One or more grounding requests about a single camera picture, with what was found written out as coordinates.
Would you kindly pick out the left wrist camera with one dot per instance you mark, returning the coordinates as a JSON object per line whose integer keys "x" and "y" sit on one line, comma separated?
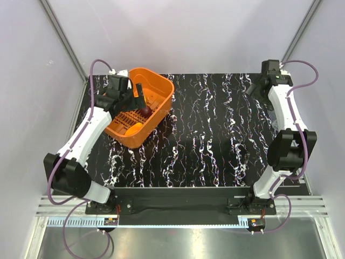
{"x": 119, "y": 80}

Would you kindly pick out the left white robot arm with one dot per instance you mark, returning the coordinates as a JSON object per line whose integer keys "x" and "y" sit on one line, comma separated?
{"x": 65, "y": 170}

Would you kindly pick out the connector box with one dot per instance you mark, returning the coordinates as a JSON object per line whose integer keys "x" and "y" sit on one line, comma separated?
{"x": 256, "y": 224}
{"x": 111, "y": 221}

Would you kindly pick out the right connector box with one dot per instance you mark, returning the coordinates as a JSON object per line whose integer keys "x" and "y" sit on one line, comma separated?
{"x": 256, "y": 224}

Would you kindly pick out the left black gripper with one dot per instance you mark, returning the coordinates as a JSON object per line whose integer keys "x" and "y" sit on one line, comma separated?
{"x": 137, "y": 102}

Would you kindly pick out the aluminium frame rail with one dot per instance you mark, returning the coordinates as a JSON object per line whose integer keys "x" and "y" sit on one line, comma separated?
{"x": 298, "y": 206}

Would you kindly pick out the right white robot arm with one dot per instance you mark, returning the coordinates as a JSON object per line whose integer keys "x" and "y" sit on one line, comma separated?
{"x": 289, "y": 152}

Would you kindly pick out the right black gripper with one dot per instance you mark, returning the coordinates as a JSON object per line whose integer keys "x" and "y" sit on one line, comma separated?
{"x": 252, "y": 90}

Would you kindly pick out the dark red plum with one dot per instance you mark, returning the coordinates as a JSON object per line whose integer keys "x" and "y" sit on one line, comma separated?
{"x": 146, "y": 111}

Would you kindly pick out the orange carrot piece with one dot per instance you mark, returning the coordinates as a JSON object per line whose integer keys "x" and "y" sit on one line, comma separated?
{"x": 134, "y": 129}

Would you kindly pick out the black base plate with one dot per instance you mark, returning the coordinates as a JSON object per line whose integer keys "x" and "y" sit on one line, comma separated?
{"x": 199, "y": 192}

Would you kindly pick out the left connector box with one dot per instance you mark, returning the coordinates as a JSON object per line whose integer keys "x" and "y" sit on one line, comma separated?
{"x": 111, "y": 221}

